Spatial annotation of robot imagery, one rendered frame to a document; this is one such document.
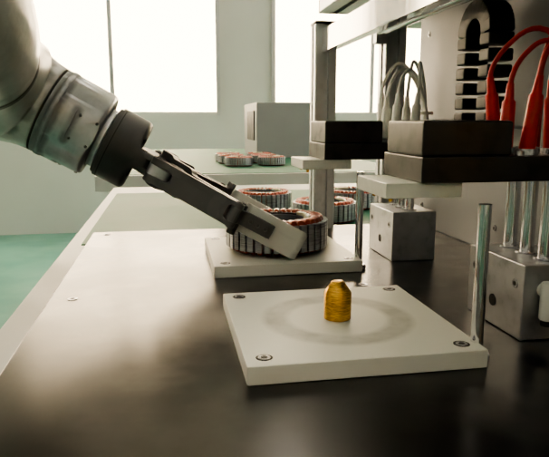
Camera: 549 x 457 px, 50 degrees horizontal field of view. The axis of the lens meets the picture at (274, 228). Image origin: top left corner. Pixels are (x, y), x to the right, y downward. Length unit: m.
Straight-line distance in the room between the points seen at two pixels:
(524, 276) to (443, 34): 0.49
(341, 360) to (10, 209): 5.02
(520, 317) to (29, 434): 0.32
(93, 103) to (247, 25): 4.64
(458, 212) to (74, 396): 0.57
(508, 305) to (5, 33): 0.39
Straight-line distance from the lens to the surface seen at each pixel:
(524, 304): 0.44
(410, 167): 0.41
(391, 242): 0.65
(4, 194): 5.31
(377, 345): 0.38
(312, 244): 0.62
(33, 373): 0.40
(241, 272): 0.58
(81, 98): 0.60
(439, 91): 0.85
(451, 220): 0.82
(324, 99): 0.84
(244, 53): 5.18
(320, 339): 0.39
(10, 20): 0.45
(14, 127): 0.61
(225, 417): 0.32
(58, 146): 0.61
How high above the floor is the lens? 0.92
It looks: 10 degrees down
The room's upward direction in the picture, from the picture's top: straight up
